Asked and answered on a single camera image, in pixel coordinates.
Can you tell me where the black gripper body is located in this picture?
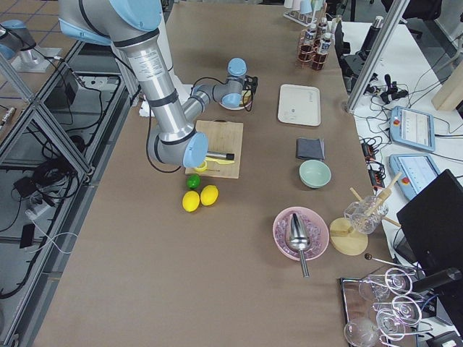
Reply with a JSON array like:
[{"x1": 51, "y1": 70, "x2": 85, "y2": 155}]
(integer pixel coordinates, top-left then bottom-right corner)
[{"x1": 242, "y1": 75, "x2": 258, "y2": 98}]

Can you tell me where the plain bread slice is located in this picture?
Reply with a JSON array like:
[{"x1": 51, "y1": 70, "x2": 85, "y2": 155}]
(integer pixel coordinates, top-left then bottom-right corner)
[{"x1": 242, "y1": 90, "x2": 252, "y2": 106}]

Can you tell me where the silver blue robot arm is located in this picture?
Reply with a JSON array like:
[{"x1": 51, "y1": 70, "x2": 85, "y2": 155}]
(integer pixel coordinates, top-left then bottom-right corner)
[{"x1": 59, "y1": 1, "x2": 247, "y2": 168}]

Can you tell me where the cream rabbit tray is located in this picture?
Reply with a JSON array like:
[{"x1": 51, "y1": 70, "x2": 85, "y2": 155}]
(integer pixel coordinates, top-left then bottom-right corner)
[{"x1": 277, "y1": 84, "x2": 321, "y2": 127}]

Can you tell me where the black glass tray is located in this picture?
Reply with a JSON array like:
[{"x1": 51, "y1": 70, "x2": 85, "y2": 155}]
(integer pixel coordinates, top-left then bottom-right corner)
[{"x1": 339, "y1": 278, "x2": 427, "y2": 346}]

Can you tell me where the white round plate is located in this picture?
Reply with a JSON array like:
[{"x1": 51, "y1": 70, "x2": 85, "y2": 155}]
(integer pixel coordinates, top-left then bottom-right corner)
[{"x1": 219, "y1": 92, "x2": 252, "y2": 111}]

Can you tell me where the wooden cutting board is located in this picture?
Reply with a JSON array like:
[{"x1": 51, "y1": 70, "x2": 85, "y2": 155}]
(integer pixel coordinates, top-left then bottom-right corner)
[{"x1": 184, "y1": 120, "x2": 243, "y2": 179}]

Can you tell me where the tea bottle white cap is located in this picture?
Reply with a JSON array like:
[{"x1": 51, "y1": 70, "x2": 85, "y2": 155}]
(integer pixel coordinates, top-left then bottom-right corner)
[{"x1": 300, "y1": 23, "x2": 317, "y2": 61}]

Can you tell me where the grey folded cloth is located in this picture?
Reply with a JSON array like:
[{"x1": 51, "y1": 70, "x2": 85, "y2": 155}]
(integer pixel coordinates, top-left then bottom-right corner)
[{"x1": 296, "y1": 137, "x2": 325, "y2": 160}]

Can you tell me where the half lemon slice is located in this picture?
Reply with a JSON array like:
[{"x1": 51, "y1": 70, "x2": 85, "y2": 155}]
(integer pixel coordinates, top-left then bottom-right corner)
[{"x1": 194, "y1": 160, "x2": 208, "y2": 173}]

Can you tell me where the green bowl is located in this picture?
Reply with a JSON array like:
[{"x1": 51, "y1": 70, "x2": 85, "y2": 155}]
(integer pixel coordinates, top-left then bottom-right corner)
[{"x1": 299, "y1": 160, "x2": 331, "y2": 189}]

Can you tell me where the green lime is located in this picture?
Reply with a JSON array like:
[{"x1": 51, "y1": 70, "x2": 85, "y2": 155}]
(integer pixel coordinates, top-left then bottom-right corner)
[{"x1": 186, "y1": 173, "x2": 200, "y2": 189}]

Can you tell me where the yellow lemon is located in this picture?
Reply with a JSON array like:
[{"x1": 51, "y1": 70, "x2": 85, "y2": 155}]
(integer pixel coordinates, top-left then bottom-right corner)
[
  {"x1": 200, "y1": 184, "x2": 219, "y2": 206},
  {"x1": 182, "y1": 190, "x2": 200, "y2": 213}
]

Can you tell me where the metal scoop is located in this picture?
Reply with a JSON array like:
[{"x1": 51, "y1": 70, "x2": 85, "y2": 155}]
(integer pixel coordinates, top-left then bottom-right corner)
[{"x1": 286, "y1": 213, "x2": 310, "y2": 278}]

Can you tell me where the pink bowl with ice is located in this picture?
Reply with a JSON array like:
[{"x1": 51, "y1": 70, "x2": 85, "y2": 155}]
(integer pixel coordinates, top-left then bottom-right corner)
[{"x1": 273, "y1": 207, "x2": 329, "y2": 260}]

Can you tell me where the blue teach pendant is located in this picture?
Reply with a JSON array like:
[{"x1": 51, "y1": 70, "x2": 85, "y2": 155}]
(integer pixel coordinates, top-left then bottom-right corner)
[
  {"x1": 388, "y1": 154, "x2": 441, "y2": 200},
  {"x1": 389, "y1": 106, "x2": 436, "y2": 153}
]

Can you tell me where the glass mug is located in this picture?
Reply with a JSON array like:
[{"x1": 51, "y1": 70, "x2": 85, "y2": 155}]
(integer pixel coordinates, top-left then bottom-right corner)
[{"x1": 344, "y1": 196, "x2": 388, "y2": 235}]

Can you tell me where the wooden mug stand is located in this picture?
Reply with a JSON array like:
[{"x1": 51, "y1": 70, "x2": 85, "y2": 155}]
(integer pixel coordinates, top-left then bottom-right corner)
[{"x1": 329, "y1": 172, "x2": 402, "y2": 256}]

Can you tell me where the black monitor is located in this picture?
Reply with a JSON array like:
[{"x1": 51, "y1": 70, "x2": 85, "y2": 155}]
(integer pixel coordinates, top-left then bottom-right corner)
[{"x1": 396, "y1": 169, "x2": 462, "y2": 274}]

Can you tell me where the wine glass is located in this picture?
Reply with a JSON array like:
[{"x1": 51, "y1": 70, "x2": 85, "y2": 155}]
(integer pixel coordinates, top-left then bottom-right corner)
[
  {"x1": 344, "y1": 308, "x2": 433, "y2": 346},
  {"x1": 359, "y1": 267, "x2": 416, "y2": 302},
  {"x1": 373, "y1": 295, "x2": 422, "y2": 326}
]

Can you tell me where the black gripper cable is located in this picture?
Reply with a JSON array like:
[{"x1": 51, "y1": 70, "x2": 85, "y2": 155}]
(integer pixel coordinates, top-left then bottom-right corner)
[{"x1": 190, "y1": 76, "x2": 258, "y2": 113}]

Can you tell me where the copper wire bottle rack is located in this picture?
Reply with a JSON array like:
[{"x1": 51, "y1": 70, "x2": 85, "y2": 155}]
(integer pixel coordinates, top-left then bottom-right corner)
[{"x1": 297, "y1": 17, "x2": 331, "y2": 71}]

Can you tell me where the aluminium frame post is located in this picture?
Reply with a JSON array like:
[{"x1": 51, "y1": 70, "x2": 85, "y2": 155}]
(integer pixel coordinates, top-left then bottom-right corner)
[{"x1": 346, "y1": 0, "x2": 409, "y2": 114}]

